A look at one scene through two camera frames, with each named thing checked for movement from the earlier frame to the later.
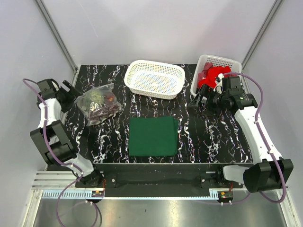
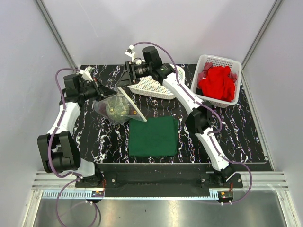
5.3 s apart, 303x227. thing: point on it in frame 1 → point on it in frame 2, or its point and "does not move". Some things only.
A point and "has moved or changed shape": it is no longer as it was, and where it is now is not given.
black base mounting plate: x=159 y=180 does not move
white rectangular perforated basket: x=235 y=67 does not move
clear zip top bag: x=98 y=103 has moved or changed shape
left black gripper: x=72 y=95 → x=102 y=91
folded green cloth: x=153 y=136 does not move
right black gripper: x=207 y=92 → x=128 y=76
